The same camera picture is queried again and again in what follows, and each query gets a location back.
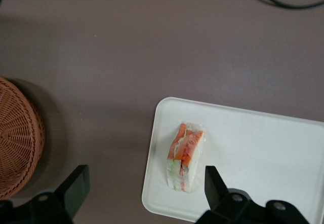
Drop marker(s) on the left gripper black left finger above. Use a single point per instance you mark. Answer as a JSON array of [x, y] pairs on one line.
[[65, 198]]

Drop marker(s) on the round brown wicker basket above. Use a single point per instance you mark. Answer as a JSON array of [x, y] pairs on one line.
[[17, 137]]

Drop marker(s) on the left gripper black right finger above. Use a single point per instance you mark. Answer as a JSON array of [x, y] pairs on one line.
[[227, 208]]

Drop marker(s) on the triangle sandwich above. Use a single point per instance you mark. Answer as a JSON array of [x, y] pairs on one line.
[[186, 158]]

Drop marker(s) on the cream plastic tray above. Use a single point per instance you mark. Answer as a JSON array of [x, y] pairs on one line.
[[253, 145]]

